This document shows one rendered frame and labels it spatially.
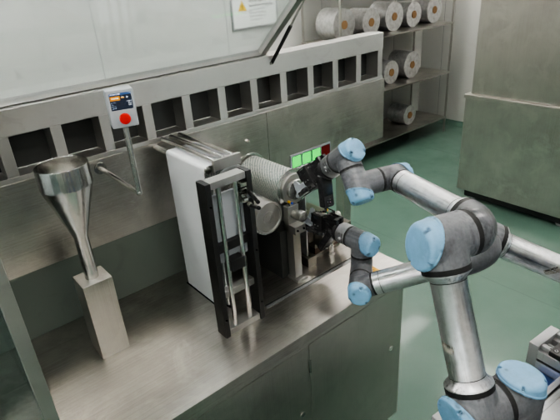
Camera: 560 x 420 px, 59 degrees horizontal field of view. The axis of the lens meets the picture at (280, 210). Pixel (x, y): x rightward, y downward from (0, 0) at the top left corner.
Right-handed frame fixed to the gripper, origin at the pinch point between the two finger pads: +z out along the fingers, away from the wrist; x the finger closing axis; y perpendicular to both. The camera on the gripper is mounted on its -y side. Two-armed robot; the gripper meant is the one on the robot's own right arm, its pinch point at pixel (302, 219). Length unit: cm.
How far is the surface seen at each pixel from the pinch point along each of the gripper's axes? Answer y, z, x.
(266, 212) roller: 10.9, -2.3, 18.8
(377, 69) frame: 40, 31, -79
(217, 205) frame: 27, -14, 45
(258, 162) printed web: 21.9, 14.8, 7.6
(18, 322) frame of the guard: 24, -25, 103
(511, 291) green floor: -109, -14, -162
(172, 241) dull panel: -5, 30, 41
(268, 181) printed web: 18.5, 4.1, 11.8
